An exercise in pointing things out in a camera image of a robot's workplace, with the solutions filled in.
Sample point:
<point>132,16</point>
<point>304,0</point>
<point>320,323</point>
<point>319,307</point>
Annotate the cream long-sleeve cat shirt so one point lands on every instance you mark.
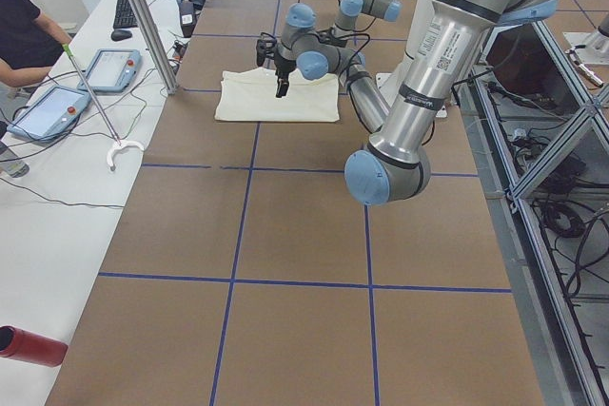
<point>250,96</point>

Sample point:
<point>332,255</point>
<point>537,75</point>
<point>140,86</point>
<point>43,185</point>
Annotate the black power adapter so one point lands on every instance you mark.
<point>187,18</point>

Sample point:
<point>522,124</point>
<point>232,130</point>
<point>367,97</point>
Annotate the black keyboard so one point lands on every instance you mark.
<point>124,16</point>

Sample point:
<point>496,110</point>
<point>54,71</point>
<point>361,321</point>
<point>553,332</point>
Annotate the far teach pendant tablet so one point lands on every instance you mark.
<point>112,70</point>

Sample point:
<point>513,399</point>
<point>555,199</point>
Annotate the teach pendant tablet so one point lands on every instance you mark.
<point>112,70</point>
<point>51,115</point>

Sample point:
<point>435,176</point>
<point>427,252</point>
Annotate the black computer mouse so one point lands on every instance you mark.
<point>120,34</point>

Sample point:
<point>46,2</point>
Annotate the reacher grabber stick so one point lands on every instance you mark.
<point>118,143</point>

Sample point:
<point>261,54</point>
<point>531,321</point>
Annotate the near teach pendant tablet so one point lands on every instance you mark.
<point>51,115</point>

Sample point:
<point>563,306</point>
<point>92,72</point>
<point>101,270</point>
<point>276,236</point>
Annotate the person in dark shirt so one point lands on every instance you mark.
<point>31,43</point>

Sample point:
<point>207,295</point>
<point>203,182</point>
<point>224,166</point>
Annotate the red cylinder bottle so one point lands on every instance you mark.
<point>22,345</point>

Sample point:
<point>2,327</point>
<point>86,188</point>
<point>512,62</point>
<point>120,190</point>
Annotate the aluminium frame post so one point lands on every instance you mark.
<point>154,44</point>

